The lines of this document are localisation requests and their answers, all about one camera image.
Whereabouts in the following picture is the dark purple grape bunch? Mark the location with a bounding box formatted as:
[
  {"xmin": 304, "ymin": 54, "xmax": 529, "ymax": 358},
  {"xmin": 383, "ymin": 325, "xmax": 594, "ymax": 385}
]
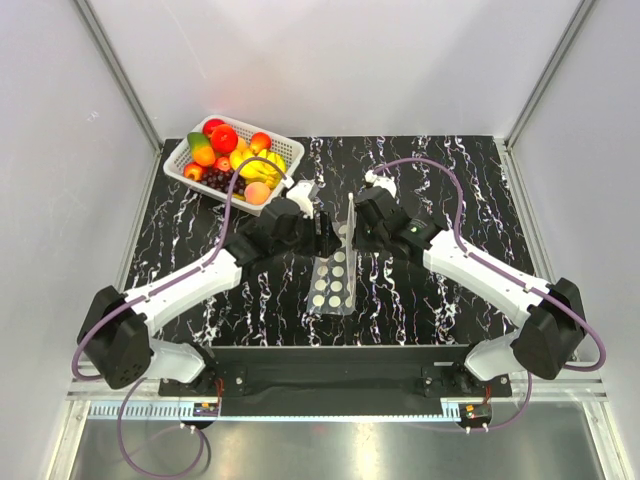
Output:
[{"xmin": 200, "ymin": 168, "xmax": 246, "ymax": 196}]

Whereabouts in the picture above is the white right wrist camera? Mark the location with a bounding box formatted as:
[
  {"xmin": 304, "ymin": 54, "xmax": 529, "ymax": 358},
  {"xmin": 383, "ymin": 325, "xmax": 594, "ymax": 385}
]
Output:
[{"xmin": 364, "ymin": 170, "xmax": 397, "ymax": 198}]

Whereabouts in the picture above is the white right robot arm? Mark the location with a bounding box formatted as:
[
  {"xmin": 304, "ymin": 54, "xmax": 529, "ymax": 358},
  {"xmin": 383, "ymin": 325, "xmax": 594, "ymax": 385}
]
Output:
[{"xmin": 354, "ymin": 186, "xmax": 586, "ymax": 397}]

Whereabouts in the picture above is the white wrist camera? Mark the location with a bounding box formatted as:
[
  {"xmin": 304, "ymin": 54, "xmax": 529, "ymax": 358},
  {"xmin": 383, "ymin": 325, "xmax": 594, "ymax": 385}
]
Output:
[
  {"xmin": 364, "ymin": 170, "xmax": 397, "ymax": 198},
  {"xmin": 285, "ymin": 180, "xmax": 319, "ymax": 219}
]

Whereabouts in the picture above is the right aluminium frame post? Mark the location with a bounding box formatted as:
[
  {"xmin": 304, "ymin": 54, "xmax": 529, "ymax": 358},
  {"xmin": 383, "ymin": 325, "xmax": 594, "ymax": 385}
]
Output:
[{"xmin": 504, "ymin": 0, "xmax": 599, "ymax": 149}]

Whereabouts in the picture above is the left connector board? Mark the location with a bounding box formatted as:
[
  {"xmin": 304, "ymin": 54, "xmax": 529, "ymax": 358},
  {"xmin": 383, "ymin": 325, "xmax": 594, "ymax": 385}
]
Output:
[{"xmin": 192, "ymin": 400, "xmax": 220, "ymax": 418}]

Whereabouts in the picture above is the right connector board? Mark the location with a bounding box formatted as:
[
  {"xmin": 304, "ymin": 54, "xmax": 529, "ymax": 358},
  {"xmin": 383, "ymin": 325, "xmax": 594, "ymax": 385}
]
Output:
[{"xmin": 462, "ymin": 402, "xmax": 492, "ymax": 420}]

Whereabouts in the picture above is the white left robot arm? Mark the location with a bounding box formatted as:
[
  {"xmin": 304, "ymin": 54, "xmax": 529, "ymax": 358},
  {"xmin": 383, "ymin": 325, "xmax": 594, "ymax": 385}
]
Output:
[{"xmin": 77, "ymin": 198, "xmax": 341, "ymax": 396}]

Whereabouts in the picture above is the left aluminium frame post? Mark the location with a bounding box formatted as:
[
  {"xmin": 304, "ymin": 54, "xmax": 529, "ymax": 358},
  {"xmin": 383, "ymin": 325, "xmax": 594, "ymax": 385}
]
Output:
[{"xmin": 73, "ymin": 0, "xmax": 164, "ymax": 146}]

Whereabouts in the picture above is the red apple back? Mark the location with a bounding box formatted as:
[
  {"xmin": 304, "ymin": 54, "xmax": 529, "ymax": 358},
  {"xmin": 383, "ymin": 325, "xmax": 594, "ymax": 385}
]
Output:
[{"xmin": 202, "ymin": 118, "xmax": 225, "ymax": 137}]

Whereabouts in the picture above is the green orange mango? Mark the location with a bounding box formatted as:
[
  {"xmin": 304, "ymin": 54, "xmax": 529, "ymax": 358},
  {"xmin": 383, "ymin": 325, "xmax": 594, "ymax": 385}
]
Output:
[{"xmin": 186, "ymin": 132, "xmax": 211, "ymax": 152}]

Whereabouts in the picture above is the clear dotted zip top bag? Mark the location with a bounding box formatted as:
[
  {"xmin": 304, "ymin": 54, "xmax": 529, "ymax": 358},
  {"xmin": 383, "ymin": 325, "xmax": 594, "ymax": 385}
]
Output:
[{"xmin": 307, "ymin": 193, "xmax": 357, "ymax": 316}]

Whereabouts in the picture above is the aluminium front rail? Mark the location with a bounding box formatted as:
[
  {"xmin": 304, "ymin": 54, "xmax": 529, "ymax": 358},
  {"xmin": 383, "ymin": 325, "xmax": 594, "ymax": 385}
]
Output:
[{"xmin": 88, "ymin": 374, "xmax": 607, "ymax": 423}]

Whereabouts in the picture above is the small red apple front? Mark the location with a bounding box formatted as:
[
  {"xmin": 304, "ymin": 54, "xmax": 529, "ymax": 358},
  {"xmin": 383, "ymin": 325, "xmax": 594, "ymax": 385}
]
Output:
[{"xmin": 183, "ymin": 162, "xmax": 206, "ymax": 182}]

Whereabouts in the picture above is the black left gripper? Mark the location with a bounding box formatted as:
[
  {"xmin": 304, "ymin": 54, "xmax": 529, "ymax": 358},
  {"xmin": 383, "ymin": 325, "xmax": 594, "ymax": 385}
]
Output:
[{"xmin": 273, "ymin": 210, "xmax": 341, "ymax": 260}]

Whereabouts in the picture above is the aluminium frame post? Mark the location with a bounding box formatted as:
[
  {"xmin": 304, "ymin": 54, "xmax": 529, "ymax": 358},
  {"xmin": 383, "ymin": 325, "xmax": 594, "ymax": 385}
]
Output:
[
  {"xmin": 504, "ymin": 0, "xmax": 599, "ymax": 149},
  {"xmin": 73, "ymin": 0, "xmax": 164, "ymax": 146}
]

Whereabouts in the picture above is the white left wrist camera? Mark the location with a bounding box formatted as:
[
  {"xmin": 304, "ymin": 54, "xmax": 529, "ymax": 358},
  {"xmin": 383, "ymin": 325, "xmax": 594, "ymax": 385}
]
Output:
[{"xmin": 285, "ymin": 180, "xmax": 319, "ymax": 219}]

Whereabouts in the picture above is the peach fruit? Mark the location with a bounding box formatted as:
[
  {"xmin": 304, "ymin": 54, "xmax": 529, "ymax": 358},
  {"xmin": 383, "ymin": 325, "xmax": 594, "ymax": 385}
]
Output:
[{"xmin": 244, "ymin": 181, "xmax": 272, "ymax": 205}]

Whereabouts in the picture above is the connector board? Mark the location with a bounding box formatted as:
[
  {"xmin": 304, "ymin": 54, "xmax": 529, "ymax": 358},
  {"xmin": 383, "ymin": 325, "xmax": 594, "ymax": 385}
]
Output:
[
  {"xmin": 192, "ymin": 400, "xmax": 220, "ymax": 418},
  {"xmin": 462, "ymin": 402, "xmax": 492, "ymax": 420}
]

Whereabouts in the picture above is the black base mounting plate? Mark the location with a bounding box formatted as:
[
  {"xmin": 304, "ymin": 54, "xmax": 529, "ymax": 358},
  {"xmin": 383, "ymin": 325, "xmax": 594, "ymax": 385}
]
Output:
[{"xmin": 158, "ymin": 344, "xmax": 514, "ymax": 419}]

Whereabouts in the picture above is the yellow banana bunch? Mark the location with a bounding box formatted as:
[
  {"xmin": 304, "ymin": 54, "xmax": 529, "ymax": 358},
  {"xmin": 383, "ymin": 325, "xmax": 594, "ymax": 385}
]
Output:
[{"xmin": 229, "ymin": 149, "xmax": 287, "ymax": 189}]

